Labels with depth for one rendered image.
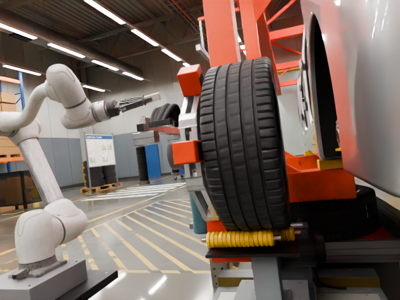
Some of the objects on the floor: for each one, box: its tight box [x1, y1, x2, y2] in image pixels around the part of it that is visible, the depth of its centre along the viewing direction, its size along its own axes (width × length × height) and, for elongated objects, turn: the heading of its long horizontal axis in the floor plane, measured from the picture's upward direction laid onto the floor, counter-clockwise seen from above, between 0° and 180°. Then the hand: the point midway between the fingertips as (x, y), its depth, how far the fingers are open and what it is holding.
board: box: [83, 132, 125, 196], centre depth 1012 cm, size 150×50×195 cm
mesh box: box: [0, 170, 42, 209], centre depth 840 cm, size 88×127×97 cm
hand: (152, 97), depth 136 cm, fingers closed
